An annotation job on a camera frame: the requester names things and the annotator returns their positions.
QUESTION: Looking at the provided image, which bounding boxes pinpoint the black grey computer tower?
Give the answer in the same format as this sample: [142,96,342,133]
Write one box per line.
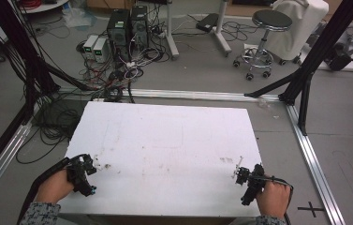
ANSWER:
[129,5,150,51]

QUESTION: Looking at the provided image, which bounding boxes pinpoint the black device on white board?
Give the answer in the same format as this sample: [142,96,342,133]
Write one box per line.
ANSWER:
[300,29,353,73]

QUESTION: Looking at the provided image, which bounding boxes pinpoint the black computer tower green label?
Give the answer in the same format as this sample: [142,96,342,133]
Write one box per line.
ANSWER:
[106,8,132,62]

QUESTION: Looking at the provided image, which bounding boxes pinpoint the clear plastic bag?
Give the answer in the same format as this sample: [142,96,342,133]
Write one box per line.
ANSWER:
[62,7,97,28]

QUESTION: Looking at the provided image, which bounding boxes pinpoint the person's right hand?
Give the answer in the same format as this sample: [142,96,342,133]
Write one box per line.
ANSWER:
[256,181,292,220]

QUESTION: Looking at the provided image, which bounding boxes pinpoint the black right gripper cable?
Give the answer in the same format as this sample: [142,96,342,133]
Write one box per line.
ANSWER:
[249,175,295,225]

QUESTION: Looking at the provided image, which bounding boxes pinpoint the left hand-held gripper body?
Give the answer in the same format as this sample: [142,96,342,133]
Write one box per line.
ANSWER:
[66,154,97,198]

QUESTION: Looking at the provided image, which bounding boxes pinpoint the round white table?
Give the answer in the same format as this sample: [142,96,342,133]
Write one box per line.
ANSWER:
[18,0,70,15]

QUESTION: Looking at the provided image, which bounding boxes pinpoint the black tape cross mark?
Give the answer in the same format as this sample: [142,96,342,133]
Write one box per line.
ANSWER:
[297,201,326,218]

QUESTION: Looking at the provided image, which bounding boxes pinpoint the loose black floor cables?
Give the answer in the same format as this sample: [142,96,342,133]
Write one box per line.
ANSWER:
[15,93,88,165]

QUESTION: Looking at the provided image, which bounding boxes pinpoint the grey table leg with foot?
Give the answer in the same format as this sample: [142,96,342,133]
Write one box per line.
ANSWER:
[163,0,180,61]
[212,0,233,58]

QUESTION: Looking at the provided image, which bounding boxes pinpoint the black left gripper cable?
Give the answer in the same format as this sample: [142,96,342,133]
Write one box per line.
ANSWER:
[16,157,71,225]

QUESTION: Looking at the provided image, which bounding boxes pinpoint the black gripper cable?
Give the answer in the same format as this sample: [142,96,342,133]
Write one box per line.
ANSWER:
[249,175,295,225]
[16,157,71,225]

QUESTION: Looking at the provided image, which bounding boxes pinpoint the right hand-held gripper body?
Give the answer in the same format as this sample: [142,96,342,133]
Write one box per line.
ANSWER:
[241,163,268,206]

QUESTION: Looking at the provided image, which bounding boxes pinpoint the tangle of floor cables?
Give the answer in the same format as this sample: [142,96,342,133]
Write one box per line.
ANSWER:
[76,29,169,104]

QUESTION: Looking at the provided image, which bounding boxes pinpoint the white foam board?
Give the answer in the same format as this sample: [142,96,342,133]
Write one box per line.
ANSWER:
[0,86,348,225]

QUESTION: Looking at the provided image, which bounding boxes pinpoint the white bench power supply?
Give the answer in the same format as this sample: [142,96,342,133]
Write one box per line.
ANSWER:
[93,37,109,64]
[82,34,99,54]

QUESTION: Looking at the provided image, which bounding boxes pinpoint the black frame post with cables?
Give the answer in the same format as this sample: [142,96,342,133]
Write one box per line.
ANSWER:
[0,0,97,126]

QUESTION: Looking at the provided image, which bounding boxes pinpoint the white cloth covered machine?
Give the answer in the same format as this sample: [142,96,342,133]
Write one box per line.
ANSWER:
[263,0,330,62]

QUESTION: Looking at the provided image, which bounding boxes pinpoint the round black chrome stool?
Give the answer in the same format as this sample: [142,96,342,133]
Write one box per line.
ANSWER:
[232,8,294,82]

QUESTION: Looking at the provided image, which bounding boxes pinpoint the person's left hand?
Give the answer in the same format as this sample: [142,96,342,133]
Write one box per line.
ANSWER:
[35,170,75,204]

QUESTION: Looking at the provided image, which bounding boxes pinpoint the flat black box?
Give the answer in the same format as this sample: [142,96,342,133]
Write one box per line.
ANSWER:
[195,12,220,34]

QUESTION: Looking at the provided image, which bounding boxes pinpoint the black frame post with braces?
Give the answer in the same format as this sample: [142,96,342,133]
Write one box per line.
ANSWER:
[243,0,353,137]

